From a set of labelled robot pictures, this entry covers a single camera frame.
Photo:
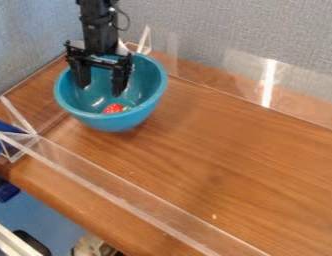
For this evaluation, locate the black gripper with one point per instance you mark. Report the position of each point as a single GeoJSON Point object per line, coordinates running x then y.
{"type": "Point", "coordinates": [102, 20]}

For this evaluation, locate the red toy strawberry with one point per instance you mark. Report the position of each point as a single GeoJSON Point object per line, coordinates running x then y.
{"type": "Point", "coordinates": [115, 108]}

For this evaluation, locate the blue plastic bowl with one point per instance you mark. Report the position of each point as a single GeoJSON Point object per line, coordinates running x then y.
{"type": "Point", "coordinates": [84, 103]}

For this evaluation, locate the clear acrylic left barrier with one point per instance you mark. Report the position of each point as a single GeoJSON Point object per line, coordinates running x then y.
{"type": "Point", "coordinates": [27, 104]}

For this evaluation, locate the clear acrylic barrier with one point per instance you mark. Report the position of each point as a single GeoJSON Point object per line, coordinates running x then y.
{"type": "Point", "coordinates": [286, 88]}
{"type": "Point", "coordinates": [27, 104]}
{"type": "Point", "coordinates": [150, 208]}

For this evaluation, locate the clear acrylic front barrier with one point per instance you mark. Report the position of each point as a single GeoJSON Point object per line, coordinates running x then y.
{"type": "Point", "coordinates": [150, 208]}

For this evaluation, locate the dark blue clamp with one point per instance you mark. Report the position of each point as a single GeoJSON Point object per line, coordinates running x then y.
{"type": "Point", "coordinates": [8, 190]}

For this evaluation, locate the clear acrylic back barrier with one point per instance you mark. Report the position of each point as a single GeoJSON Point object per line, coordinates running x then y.
{"type": "Point", "coordinates": [286, 88]}

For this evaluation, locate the white crumpled object below table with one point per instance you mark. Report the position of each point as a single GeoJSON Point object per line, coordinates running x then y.
{"type": "Point", "coordinates": [90, 245]}

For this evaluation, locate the black and silver equipment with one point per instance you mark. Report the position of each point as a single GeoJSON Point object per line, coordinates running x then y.
{"type": "Point", "coordinates": [16, 246]}

